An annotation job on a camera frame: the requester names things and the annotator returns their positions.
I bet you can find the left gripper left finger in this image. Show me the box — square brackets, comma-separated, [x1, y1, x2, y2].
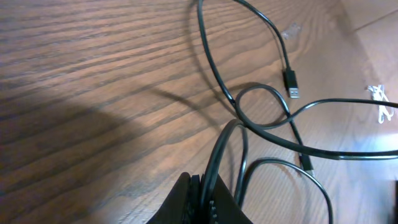
[147, 172, 200, 224]

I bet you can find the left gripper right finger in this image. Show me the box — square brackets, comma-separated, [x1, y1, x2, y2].
[208, 176, 252, 224]

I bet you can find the white usb cable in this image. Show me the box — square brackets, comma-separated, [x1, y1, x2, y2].
[364, 83, 395, 124]

